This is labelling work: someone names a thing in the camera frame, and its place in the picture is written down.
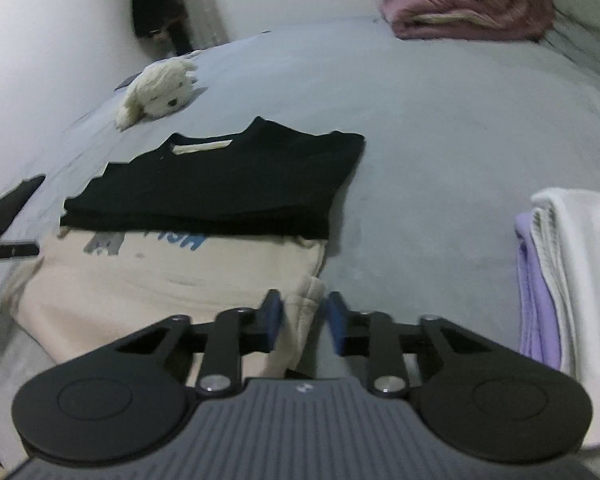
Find beige bear raglan shirt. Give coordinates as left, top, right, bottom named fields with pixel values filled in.
left=9, top=115, right=368, bottom=386

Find folded white purple clothes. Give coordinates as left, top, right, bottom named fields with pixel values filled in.
left=515, top=188, right=600, bottom=448

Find folded black garment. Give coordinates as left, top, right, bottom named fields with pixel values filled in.
left=0, top=174, right=46, bottom=237

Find dark tablet on bed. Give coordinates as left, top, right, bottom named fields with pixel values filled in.
left=114, top=73, right=140, bottom=91

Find white plush dog toy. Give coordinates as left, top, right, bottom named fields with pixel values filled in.
left=114, top=56, right=197, bottom=130

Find grey bed sheet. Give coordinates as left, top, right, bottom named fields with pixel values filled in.
left=0, top=18, right=600, bottom=479

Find dark jacket on rack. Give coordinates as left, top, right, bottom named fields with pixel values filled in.
left=131, top=0, right=193, bottom=55

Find left grey curtain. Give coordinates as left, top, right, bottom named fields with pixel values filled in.
left=186, top=0, right=228, bottom=49

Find pink rolled quilt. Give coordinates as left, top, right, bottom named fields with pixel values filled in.
left=380, top=0, right=554, bottom=41

